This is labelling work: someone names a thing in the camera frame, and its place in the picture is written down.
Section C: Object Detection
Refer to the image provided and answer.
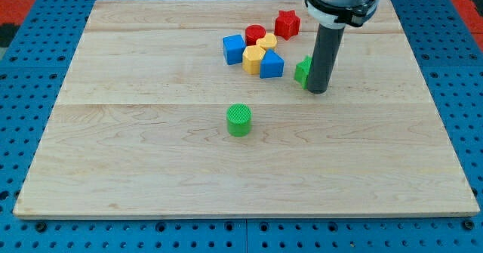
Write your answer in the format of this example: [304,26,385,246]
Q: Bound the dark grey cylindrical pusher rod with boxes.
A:
[307,24,344,94]

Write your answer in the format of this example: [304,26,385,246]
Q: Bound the light wooden board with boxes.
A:
[14,0,480,220]

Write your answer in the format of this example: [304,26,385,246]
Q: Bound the green cylinder block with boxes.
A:
[226,103,252,137]

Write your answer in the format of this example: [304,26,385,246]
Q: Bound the yellow hexagon block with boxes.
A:
[242,45,266,75]

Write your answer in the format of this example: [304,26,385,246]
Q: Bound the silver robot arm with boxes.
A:
[305,0,380,29]

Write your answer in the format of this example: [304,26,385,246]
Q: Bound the blue triangle block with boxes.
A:
[260,49,285,79]

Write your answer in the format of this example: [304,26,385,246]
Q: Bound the yellow heart block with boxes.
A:
[256,33,278,50]

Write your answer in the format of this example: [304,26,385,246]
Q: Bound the red star block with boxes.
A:
[274,10,300,40]

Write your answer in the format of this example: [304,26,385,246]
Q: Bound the green star block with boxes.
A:
[294,55,312,89]

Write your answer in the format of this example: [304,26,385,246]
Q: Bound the blue cube block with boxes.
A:
[222,34,246,65]

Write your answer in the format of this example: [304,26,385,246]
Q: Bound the red cylinder block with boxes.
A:
[245,24,266,46]

